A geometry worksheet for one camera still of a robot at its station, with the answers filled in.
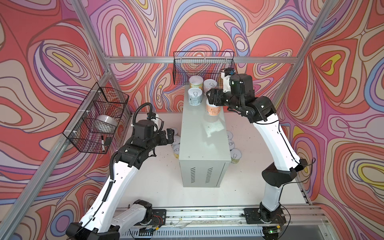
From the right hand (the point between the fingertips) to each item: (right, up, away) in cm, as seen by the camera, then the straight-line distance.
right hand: (215, 97), depth 67 cm
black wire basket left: (-59, -13, +4) cm, 60 cm away
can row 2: (+16, -31, +22) cm, 41 cm away
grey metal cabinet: (-6, -25, -9) cm, 27 cm away
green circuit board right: (+29, -63, +2) cm, 70 cm away
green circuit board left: (-33, -65, +4) cm, 73 cm away
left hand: (-23, -16, +4) cm, 28 cm away
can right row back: (+14, -19, +32) cm, 40 cm away
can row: (-18, -19, -1) cm, 26 cm away
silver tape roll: (-53, -11, +6) cm, 55 cm away
